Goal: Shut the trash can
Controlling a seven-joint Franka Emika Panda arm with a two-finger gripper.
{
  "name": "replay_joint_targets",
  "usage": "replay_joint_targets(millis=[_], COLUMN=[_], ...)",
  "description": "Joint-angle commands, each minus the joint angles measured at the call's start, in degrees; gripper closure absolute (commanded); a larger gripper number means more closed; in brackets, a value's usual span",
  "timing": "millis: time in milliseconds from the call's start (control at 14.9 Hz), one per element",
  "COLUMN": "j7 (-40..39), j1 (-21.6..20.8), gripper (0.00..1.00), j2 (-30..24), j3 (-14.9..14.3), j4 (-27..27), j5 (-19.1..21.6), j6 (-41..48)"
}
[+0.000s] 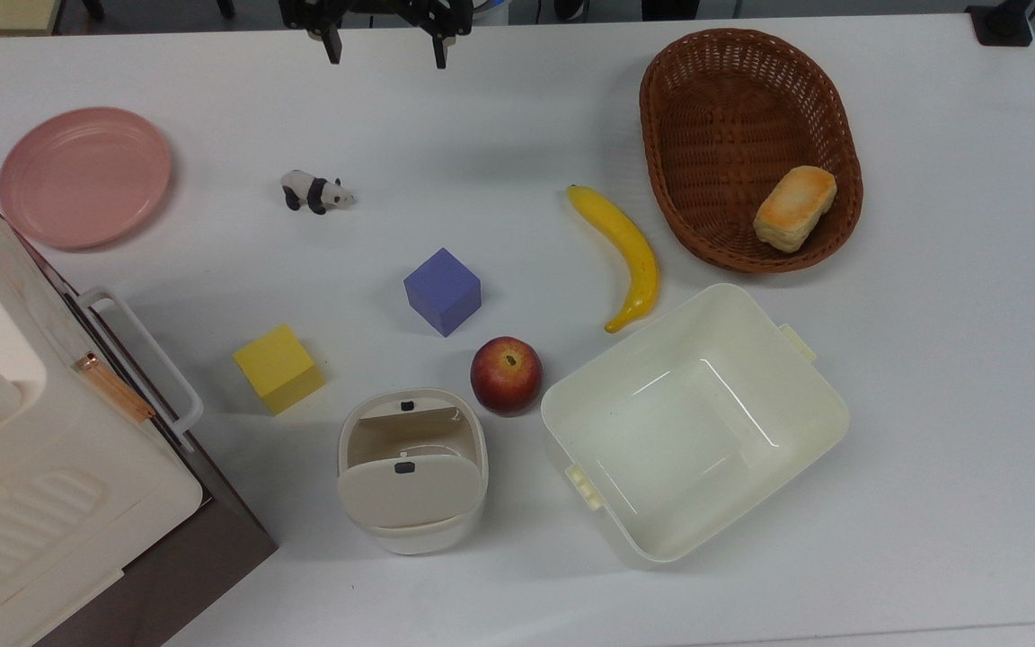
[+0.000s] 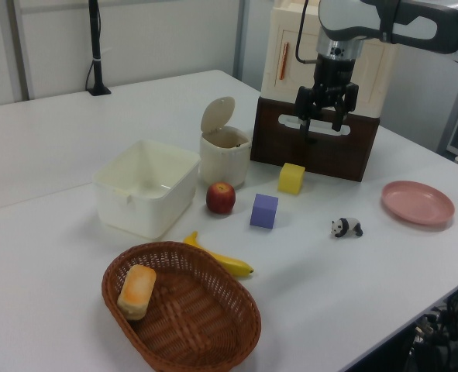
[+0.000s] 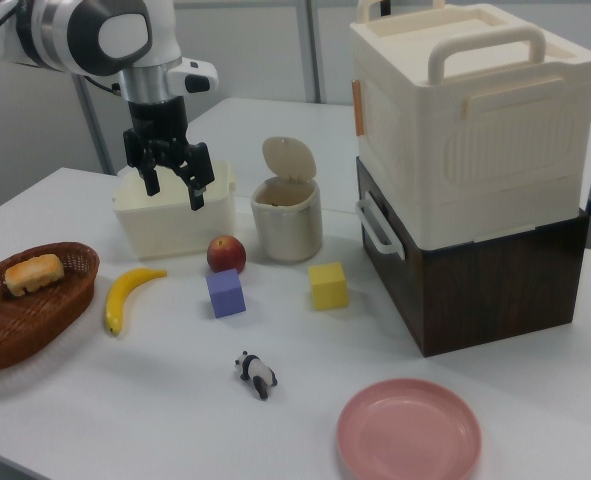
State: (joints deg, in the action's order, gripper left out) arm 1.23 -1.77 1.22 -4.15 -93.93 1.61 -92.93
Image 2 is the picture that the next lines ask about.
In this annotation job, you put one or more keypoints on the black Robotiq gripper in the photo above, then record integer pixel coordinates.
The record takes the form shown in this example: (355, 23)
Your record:
(333, 77)

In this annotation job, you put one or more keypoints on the beige trash can lid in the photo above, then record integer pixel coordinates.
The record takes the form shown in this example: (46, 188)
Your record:
(217, 113)

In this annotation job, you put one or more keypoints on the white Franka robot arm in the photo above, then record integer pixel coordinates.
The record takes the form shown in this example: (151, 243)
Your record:
(407, 23)

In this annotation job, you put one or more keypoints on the small white trash can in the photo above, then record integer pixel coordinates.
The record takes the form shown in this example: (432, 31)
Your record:
(224, 162)

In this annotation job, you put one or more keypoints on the dark brown drawer base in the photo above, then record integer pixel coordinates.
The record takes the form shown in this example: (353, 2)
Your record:
(329, 157)

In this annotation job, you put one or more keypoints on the yellow foam cube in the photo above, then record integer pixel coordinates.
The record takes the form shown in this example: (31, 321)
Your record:
(290, 179)

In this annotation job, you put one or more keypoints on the cream plastic cabinet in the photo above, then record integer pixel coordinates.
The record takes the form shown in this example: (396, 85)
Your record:
(277, 23)

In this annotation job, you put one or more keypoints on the toy panda figure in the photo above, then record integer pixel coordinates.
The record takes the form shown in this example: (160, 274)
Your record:
(348, 225)

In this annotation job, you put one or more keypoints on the purple foam cube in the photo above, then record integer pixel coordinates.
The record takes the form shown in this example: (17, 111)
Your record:
(264, 212)

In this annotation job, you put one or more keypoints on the pink plastic plate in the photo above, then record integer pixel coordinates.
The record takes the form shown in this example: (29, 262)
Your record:
(417, 202)

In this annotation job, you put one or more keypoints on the red apple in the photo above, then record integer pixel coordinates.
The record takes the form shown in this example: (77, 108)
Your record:
(221, 198)

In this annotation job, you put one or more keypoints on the yellow banana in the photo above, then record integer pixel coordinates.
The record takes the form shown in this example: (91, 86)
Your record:
(232, 264)

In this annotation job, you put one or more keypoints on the white plastic storage bin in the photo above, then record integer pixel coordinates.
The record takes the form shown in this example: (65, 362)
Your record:
(147, 205)

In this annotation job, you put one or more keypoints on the brown wicker basket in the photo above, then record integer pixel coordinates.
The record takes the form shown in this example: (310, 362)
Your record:
(201, 321)

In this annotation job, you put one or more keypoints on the orange bread loaf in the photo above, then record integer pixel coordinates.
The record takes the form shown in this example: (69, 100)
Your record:
(136, 291)

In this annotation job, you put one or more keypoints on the black camera stand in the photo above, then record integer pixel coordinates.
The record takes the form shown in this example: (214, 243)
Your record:
(96, 46)

